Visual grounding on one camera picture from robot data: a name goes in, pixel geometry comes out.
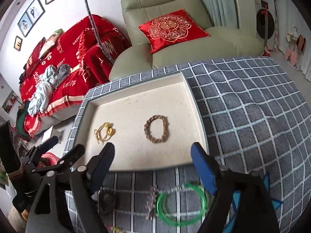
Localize white jewelry tray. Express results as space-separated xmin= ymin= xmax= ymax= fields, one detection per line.
xmin=74 ymin=72 xmax=208 ymax=171

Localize flexible camera stand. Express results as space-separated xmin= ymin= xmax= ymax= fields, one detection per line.
xmin=83 ymin=0 xmax=115 ymax=65

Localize brown braided bracelet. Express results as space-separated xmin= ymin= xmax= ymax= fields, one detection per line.
xmin=144 ymin=115 xmax=170 ymax=144

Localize light blue curtain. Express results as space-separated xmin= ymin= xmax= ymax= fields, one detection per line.
xmin=200 ymin=0 xmax=238 ymax=28

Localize red round rug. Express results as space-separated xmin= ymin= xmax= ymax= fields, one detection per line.
xmin=41 ymin=152 xmax=59 ymax=166

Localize yellow cord bead bracelet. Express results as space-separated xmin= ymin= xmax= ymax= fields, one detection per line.
xmin=94 ymin=122 xmax=117 ymax=144

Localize silver chain bracelet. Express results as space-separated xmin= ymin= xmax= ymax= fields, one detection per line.
xmin=144 ymin=185 xmax=185 ymax=221

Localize green jade bangle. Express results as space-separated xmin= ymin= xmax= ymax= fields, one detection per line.
xmin=155 ymin=183 xmax=210 ymax=228

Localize framed pictures on wall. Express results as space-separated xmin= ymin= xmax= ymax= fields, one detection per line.
xmin=17 ymin=0 xmax=55 ymax=37

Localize red embroidered cushion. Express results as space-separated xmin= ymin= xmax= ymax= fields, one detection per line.
xmin=138 ymin=10 xmax=210 ymax=54

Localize green leather armchair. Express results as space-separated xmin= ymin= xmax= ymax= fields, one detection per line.
xmin=109 ymin=0 xmax=264 ymax=81

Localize red sofa blanket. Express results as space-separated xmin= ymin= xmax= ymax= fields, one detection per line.
xmin=16 ymin=15 xmax=131 ymax=137

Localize dark bead bracelet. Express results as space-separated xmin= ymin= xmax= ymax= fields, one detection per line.
xmin=97 ymin=189 xmax=117 ymax=216

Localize light blue clothes pile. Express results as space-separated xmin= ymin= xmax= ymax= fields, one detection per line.
xmin=27 ymin=64 xmax=71 ymax=117

